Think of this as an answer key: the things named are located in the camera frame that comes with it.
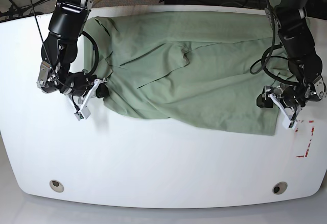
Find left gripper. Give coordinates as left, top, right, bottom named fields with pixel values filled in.
left=256, top=86, right=307, bottom=111

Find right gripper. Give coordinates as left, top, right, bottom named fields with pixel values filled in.
left=65, top=74, right=109, bottom=98

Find green T-shirt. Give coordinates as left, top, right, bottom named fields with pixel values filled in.
left=84, top=11, right=278, bottom=136

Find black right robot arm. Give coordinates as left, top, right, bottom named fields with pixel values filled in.
left=37, top=0, right=99, bottom=96

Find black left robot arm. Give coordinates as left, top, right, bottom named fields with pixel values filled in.
left=251, top=0, right=326, bottom=113

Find red tape rectangle marking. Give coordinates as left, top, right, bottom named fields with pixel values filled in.
left=293, top=120, right=315, bottom=158

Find right table grommet hole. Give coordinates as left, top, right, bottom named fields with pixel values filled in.
left=272, top=182, right=288, bottom=195

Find table grommet hole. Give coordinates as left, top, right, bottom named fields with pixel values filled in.
left=49, top=180, right=64, bottom=193
left=272, top=182, right=288, bottom=195

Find left table grommet hole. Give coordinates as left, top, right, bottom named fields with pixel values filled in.
left=49, top=180, right=64, bottom=193

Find black tripod legs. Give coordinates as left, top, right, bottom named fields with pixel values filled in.
left=1, top=0, right=50, bottom=23

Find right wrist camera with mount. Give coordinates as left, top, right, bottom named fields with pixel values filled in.
left=68, top=78, right=108, bottom=121

